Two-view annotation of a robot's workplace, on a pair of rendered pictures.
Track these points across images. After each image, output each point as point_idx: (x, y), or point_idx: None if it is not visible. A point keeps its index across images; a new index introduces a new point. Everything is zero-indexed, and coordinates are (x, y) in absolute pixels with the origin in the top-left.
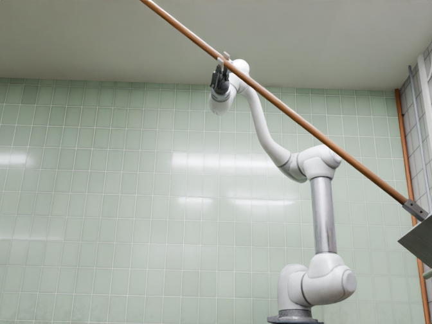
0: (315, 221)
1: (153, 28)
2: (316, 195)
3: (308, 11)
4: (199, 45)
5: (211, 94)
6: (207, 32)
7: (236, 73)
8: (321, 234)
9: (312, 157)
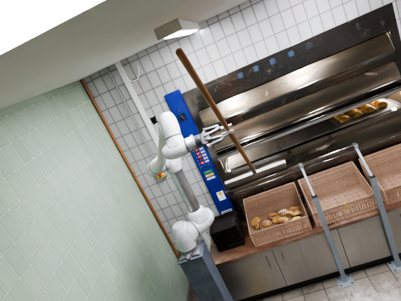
0: (189, 194)
1: (46, 80)
2: (184, 180)
3: (130, 51)
4: (224, 123)
5: (188, 149)
6: (71, 73)
7: (233, 135)
8: (194, 199)
9: (175, 159)
